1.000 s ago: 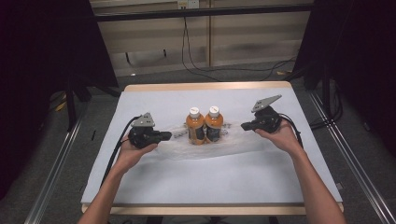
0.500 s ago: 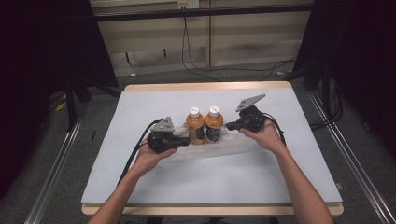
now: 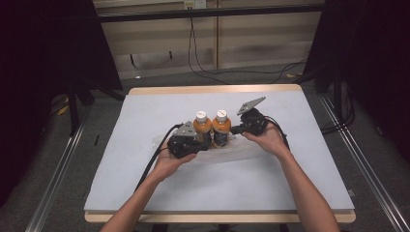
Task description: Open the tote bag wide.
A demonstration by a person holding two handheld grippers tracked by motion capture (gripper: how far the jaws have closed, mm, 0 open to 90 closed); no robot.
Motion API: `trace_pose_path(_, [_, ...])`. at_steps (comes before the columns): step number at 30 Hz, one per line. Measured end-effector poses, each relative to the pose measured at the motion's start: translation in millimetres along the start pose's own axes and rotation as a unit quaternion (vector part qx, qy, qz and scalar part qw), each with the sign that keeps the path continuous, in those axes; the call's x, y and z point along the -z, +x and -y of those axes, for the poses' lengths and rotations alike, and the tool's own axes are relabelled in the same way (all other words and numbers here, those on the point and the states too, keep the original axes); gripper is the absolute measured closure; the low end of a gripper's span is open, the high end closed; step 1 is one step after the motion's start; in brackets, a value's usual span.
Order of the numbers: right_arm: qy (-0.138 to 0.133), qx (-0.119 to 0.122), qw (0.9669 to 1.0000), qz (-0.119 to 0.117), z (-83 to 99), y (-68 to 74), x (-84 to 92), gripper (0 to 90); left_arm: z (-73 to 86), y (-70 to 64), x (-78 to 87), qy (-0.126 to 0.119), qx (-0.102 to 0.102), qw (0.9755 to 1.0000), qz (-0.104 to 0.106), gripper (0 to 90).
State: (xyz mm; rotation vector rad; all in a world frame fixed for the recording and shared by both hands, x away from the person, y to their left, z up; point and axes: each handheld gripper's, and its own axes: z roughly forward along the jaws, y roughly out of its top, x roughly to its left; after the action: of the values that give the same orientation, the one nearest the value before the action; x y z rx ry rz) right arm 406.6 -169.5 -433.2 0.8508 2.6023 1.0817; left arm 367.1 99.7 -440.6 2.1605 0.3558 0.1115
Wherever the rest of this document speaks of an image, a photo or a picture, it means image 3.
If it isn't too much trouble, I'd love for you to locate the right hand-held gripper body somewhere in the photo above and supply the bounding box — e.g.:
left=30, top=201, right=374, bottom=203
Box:
left=236, top=96, right=269, bottom=136

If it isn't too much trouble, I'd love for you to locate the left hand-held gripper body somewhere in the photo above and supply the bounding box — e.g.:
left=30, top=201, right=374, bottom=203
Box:
left=166, top=120, right=202, bottom=160

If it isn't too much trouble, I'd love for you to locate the orange juice bottle white cap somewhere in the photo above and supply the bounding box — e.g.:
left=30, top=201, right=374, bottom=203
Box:
left=212, top=109, right=233, bottom=148
left=192, top=110, right=214, bottom=150

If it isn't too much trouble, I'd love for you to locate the clear printed plastic bag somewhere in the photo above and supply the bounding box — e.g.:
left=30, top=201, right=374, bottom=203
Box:
left=152, top=133, right=270, bottom=164

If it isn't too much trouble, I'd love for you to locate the person's right hand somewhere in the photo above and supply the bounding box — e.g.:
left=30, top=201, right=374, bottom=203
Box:
left=242, top=124, right=290, bottom=160

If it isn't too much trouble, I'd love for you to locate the person's left hand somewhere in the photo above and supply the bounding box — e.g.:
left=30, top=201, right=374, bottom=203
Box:
left=154, top=148, right=197, bottom=183

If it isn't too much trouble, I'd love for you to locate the white table mat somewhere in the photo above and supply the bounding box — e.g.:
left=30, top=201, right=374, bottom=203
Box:
left=84, top=90, right=356, bottom=213

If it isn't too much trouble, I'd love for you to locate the wooden table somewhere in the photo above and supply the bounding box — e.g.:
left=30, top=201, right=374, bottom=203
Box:
left=84, top=84, right=357, bottom=224

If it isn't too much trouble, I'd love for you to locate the black metal stand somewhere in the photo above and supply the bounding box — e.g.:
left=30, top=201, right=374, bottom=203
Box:
left=67, top=78, right=95, bottom=137

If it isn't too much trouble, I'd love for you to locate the black horizontal beam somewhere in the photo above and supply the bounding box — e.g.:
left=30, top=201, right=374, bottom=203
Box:
left=96, top=4, right=325, bottom=23

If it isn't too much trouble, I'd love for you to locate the yellow floor tape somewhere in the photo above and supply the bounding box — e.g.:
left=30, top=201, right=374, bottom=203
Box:
left=56, top=103, right=71, bottom=117

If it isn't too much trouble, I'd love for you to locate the black curtain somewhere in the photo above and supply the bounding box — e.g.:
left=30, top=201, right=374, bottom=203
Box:
left=0, top=0, right=124, bottom=207
left=303, top=0, right=410, bottom=162

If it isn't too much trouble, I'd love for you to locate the right hand-held gripper cable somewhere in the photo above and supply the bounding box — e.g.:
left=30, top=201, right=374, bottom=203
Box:
left=263, top=115, right=291, bottom=151

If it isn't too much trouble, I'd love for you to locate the hand-held gripper cable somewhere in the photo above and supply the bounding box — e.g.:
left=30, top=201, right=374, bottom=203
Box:
left=263, top=115, right=291, bottom=151
left=133, top=123, right=184, bottom=191

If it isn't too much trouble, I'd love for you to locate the left hand-held gripper cable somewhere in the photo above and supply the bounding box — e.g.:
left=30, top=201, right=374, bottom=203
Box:
left=133, top=123, right=184, bottom=191

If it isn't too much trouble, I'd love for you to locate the black hanging cable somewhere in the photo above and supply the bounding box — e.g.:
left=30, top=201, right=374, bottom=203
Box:
left=187, top=17, right=308, bottom=85

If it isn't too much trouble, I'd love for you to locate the bundle of black floor cables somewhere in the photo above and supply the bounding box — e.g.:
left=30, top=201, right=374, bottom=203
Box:
left=320, top=81, right=356, bottom=135

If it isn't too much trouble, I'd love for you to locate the metal floor rail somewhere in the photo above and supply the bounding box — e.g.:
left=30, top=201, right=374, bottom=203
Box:
left=24, top=105, right=92, bottom=232
left=318, top=93, right=410, bottom=232

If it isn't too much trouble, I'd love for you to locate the white wall power outlet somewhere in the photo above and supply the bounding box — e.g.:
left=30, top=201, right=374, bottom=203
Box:
left=183, top=0, right=207, bottom=10

